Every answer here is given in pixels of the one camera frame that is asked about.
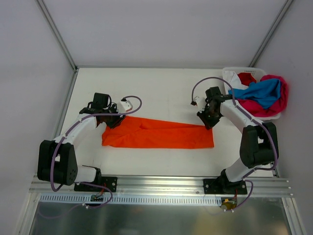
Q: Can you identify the blue t shirt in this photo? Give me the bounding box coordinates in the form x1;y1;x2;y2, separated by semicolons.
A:
228;78;281;110

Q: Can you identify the white slotted cable duct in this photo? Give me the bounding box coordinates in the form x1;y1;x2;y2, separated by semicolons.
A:
40;193;222;207

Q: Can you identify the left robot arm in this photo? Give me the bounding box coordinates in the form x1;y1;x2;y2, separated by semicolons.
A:
37;93;125;192

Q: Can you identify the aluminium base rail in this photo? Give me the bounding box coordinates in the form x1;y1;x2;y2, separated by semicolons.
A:
28;173;294;198

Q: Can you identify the white plastic laundry basket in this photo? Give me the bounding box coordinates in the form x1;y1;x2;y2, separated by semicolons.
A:
221;67;281;121

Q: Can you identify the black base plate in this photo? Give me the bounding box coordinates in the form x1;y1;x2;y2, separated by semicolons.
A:
74;176;118;192
202;178;247;195

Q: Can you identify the orange t shirt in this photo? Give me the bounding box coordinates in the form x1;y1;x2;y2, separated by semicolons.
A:
102;116;214;149

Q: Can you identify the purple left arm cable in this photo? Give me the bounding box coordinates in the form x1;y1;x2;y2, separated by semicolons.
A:
50;95;143;209

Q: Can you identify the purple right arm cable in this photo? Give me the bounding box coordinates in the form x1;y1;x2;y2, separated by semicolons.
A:
191;76;279;209

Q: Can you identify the aluminium frame post left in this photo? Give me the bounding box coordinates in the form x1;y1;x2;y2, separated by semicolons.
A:
35;0;78;72

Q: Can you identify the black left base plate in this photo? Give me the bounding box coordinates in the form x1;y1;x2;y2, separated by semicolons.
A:
74;176;118;192

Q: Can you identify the white t shirt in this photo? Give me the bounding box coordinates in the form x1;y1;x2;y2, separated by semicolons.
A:
222;70;248;90

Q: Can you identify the aluminium frame post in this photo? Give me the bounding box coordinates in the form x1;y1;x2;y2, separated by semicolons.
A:
35;0;78;72
248;0;295;67

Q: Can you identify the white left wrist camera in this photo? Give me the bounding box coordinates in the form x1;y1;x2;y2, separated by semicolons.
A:
117;98;133;113

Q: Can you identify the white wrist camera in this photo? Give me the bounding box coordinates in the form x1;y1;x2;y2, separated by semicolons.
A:
117;98;133;113
190;96;206;110

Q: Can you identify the red t shirt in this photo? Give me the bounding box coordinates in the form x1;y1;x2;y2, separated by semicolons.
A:
238;72;257;86

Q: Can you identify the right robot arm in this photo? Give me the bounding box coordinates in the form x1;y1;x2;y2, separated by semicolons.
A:
193;87;279;195

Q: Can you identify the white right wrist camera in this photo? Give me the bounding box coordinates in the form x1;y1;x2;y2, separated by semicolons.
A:
190;96;206;110

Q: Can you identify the magenta pink t shirt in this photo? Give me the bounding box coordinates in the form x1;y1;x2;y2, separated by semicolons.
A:
247;74;289;118

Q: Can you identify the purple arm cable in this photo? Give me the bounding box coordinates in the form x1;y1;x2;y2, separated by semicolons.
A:
191;76;279;209
50;95;143;209

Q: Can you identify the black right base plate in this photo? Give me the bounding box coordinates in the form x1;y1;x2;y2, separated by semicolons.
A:
202;178;247;195

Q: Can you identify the aluminium frame post right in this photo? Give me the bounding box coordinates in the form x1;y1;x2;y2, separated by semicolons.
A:
248;0;295;67

